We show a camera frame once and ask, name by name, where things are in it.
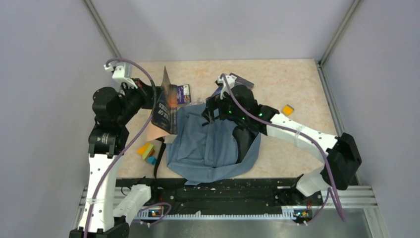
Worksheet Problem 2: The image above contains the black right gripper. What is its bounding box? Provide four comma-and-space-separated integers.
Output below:
202, 91, 247, 124

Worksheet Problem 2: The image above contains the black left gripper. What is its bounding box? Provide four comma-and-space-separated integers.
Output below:
115, 77, 164, 124

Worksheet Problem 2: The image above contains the dark blue paperback book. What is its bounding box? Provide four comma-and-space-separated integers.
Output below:
211, 73, 254, 96

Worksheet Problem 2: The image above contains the brown cover book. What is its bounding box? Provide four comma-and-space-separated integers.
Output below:
146, 67, 178, 141

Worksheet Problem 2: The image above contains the purple cover book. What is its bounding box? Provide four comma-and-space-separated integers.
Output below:
177, 84, 191, 105

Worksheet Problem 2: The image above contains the blue grey backpack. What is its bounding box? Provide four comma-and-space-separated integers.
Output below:
166, 104, 262, 185

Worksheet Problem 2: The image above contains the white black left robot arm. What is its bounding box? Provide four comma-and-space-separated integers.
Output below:
69, 78, 161, 238

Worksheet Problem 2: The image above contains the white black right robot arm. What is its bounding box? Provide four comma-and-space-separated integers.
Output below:
202, 85, 362, 204

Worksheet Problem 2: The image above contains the floral patterned small item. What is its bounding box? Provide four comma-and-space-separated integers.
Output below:
187, 98, 205, 106

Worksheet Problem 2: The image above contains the yellow grey eraser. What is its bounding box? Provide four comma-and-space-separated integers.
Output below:
282, 104, 295, 117

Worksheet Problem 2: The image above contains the colourful puzzle cube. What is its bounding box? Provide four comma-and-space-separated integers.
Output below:
137, 142, 157, 165

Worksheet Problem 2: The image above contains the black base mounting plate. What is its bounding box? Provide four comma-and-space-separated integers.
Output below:
115, 178, 322, 215

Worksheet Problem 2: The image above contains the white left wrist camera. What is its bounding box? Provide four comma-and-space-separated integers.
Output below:
104, 62, 138, 89

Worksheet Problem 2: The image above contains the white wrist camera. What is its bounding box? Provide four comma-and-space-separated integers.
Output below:
104, 62, 138, 89
216, 73, 237, 100

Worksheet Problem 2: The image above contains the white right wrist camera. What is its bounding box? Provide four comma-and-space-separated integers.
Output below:
216, 73, 237, 100

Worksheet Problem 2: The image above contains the metal frame rail left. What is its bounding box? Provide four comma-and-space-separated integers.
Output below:
70, 0, 129, 238

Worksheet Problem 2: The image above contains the metal frame rail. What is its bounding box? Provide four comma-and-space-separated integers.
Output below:
316, 0, 388, 238
70, 0, 129, 238

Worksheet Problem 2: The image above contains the aluminium front rail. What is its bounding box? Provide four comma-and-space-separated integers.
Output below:
78, 186, 378, 221

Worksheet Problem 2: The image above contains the metal frame rail right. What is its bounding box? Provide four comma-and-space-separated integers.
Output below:
316, 0, 388, 238

